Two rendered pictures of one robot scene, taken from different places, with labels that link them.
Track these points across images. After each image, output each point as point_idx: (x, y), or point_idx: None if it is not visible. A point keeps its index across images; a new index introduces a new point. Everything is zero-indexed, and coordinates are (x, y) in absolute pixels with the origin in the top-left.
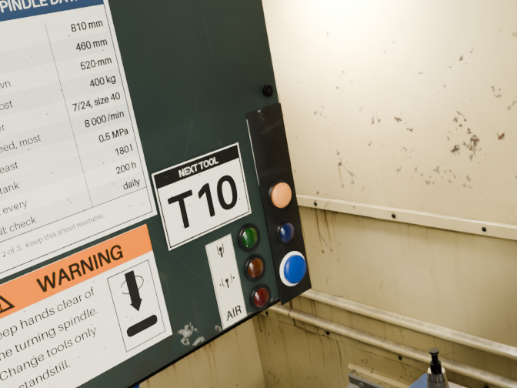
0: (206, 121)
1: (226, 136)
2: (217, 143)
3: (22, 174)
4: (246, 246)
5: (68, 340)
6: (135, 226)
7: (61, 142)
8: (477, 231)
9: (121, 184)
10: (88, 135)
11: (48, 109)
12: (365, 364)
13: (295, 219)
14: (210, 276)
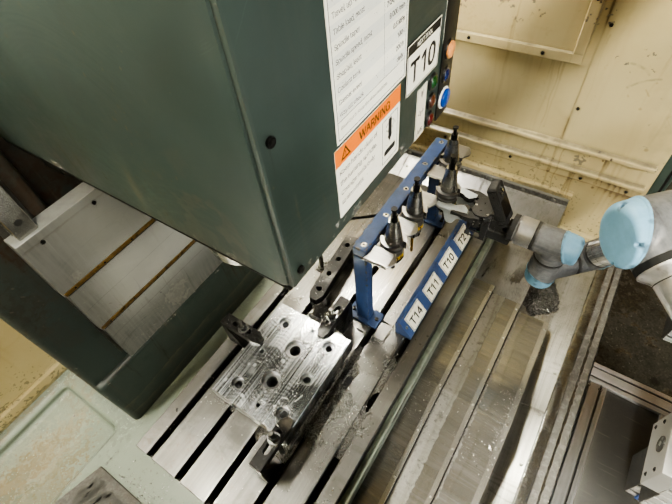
0: (433, 0)
1: (438, 10)
2: (434, 17)
3: (362, 62)
4: (432, 88)
5: (365, 165)
6: (396, 86)
7: (379, 33)
8: (463, 38)
9: (396, 58)
10: (390, 24)
11: (377, 8)
12: None
13: (450, 64)
14: (415, 111)
